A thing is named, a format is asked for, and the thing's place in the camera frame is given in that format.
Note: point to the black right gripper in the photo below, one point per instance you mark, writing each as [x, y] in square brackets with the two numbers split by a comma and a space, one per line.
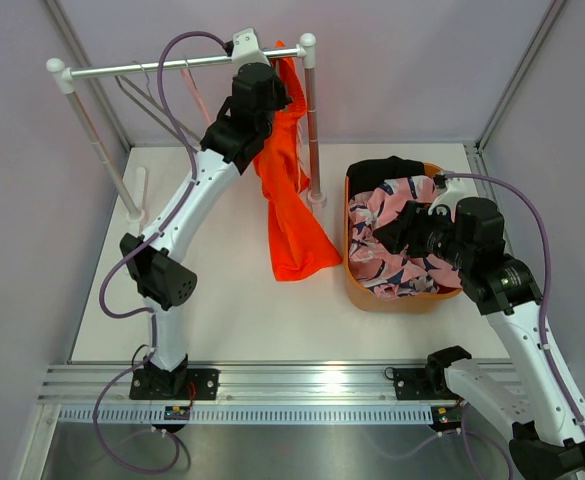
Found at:
[410, 225]

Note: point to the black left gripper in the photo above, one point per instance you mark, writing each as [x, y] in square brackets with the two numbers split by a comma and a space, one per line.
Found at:
[280, 99]

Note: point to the pink clothes hanger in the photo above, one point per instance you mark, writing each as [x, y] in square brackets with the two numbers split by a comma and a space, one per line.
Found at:
[195, 93]

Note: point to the pink patterned shorts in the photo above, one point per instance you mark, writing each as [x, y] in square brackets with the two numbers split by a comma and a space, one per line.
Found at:
[390, 276]

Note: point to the black shorts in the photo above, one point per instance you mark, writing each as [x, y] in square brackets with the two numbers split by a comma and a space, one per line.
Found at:
[367, 175]

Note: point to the grey clothes hanger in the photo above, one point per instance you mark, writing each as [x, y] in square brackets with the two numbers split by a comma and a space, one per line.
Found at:
[143, 98]

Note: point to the orange shorts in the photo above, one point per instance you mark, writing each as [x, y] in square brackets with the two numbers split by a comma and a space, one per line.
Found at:
[299, 247]

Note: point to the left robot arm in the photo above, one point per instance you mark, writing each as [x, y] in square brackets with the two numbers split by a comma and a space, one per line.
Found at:
[155, 257]

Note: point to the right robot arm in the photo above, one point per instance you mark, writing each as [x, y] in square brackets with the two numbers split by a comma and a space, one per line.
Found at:
[546, 437]

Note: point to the orange plastic basket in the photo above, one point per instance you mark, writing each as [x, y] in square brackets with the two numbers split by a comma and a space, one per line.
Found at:
[366, 301]

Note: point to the white silver clothes rack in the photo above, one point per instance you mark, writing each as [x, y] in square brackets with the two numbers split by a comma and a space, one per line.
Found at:
[134, 201]

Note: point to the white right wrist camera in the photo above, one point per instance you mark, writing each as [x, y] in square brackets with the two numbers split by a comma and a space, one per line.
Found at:
[449, 192]

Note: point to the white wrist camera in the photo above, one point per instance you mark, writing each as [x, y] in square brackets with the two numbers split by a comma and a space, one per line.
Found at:
[246, 48]
[449, 192]

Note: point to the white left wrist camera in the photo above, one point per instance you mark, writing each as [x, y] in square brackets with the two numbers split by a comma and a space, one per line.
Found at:
[246, 48]

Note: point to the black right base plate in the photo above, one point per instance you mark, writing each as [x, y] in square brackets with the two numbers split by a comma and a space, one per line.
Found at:
[412, 384]

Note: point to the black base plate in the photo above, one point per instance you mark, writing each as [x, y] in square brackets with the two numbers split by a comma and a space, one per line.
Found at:
[412, 384]
[189, 384]

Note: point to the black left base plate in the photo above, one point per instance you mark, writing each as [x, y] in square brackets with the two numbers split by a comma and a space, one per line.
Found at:
[189, 384]

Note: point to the aluminium mounting rail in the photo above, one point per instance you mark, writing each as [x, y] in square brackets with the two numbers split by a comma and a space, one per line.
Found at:
[257, 383]

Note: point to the white slotted cable duct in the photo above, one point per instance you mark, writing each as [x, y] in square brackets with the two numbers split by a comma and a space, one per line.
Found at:
[200, 414]

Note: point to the aluminium cage frame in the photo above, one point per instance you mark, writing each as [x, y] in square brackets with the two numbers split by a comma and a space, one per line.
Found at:
[64, 28]

